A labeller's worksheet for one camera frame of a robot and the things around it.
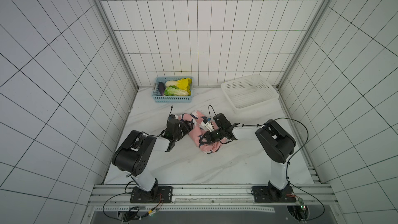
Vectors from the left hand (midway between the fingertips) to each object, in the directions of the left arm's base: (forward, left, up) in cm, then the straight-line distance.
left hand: (190, 127), depth 95 cm
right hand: (-11, -4, 0) cm, 12 cm away
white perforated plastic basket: (+32, -44, 0) cm, 54 cm away
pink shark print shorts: (-1, -7, +1) cm, 7 cm away
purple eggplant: (+32, +23, +3) cm, 40 cm away
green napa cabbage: (+26, +13, +6) cm, 29 cm away
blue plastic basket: (+21, +23, +3) cm, 31 cm away
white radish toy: (+35, +17, +4) cm, 39 cm away
